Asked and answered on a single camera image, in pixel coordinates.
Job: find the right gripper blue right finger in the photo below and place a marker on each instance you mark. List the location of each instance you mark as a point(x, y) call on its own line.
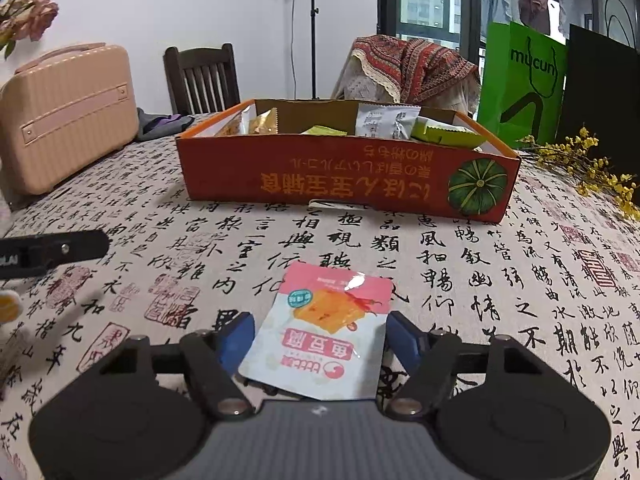
point(407, 341)

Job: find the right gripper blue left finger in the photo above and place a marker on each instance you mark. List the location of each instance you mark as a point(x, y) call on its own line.
point(233, 342)

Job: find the pink white tofu snack packet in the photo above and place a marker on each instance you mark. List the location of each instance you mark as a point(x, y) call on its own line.
point(323, 337)

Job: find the white gold oat crisp packet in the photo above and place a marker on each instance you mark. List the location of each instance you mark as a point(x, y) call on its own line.
point(239, 124)

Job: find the green white snack bar packet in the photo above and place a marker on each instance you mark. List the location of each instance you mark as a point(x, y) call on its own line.
point(319, 130)

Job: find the pink small suitcase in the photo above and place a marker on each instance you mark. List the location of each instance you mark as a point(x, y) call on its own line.
point(62, 112)

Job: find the calligraphy print tablecloth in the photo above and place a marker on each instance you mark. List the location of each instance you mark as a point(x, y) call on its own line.
point(559, 273)

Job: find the orange cardboard pumpkin box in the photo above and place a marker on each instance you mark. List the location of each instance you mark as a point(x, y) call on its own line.
point(393, 175)

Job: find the grey purple folded cloth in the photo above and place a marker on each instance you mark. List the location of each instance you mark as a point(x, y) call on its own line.
point(156, 126)

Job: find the pale green snack packet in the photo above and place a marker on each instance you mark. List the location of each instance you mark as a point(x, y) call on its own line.
point(432, 131)

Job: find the white grey snack packet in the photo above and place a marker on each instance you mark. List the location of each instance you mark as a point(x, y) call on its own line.
point(389, 122)

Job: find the dried pink roses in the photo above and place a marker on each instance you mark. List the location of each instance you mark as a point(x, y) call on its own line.
point(25, 19)

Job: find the yellow dried flower branch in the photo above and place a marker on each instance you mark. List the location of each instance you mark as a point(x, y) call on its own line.
point(591, 174)

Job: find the dark wooden chair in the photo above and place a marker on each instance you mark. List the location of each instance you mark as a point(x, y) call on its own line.
point(201, 80)

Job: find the red patterned blanket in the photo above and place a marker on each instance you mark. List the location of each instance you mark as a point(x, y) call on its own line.
point(415, 70)

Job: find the green paper shopping bag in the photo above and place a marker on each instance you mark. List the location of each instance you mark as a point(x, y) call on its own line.
point(522, 86)

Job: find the black paper shopping bag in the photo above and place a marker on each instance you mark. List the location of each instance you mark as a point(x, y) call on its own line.
point(601, 94)

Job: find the studio lamp on stand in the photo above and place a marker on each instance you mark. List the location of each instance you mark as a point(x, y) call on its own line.
point(300, 48)

